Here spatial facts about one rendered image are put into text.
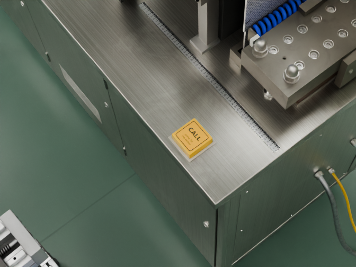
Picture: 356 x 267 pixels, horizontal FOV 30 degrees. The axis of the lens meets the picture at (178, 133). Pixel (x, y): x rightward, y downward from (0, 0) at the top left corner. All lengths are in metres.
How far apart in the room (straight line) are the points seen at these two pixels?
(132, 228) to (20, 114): 0.66
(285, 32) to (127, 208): 1.14
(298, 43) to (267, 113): 0.18
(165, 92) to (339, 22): 0.45
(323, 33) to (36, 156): 1.39
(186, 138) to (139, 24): 0.36
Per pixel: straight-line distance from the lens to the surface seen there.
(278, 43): 1.56
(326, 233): 2.47
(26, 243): 1.68
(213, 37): 1.68
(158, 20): 1.75
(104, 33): 1.75
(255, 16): 1.56
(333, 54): 1.56
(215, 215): 1.73
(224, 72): 1.66
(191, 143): 1.55
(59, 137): 2.64
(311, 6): 1.61
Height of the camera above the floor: 2.34
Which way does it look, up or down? 65 degrees down
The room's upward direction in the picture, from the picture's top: 6 degrees counter-clockwise
